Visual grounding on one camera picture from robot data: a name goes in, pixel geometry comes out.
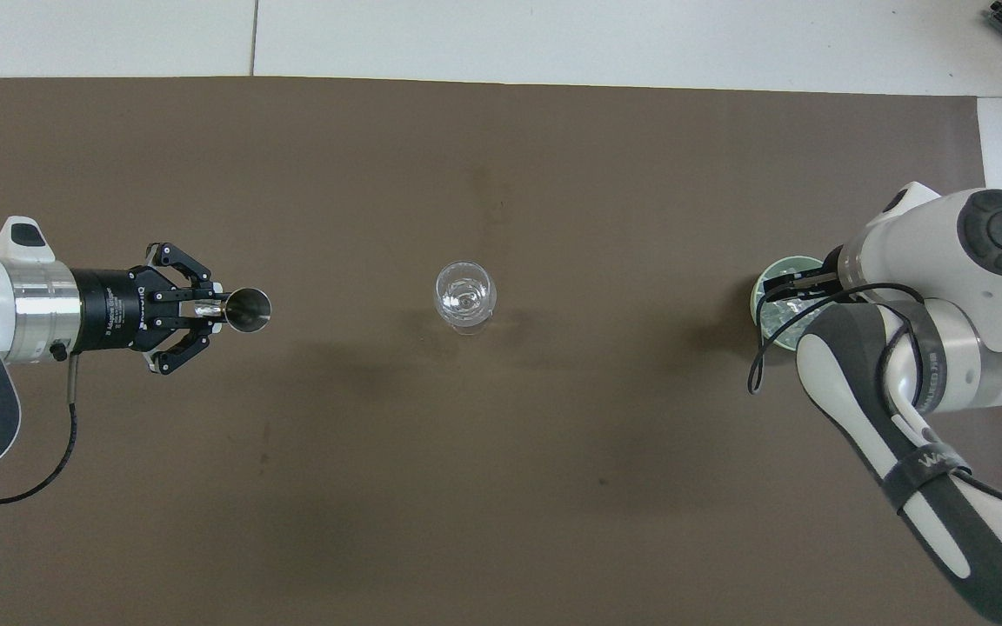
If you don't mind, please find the small steel measuring cup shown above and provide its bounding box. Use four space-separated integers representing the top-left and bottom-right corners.
195 287 274 335

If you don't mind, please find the clear wine glass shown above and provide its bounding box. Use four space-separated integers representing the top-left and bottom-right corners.
434 260 498 336

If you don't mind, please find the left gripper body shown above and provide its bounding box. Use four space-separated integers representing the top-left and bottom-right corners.
74 265 164 354

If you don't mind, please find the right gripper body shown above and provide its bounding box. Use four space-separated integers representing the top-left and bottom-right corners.
805 246 847 302

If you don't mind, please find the black cable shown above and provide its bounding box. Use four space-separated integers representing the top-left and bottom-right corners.
0 343 81 506
746 283 929 410

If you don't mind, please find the pale green ice bowl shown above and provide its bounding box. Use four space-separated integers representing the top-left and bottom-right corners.
749 255 834 352

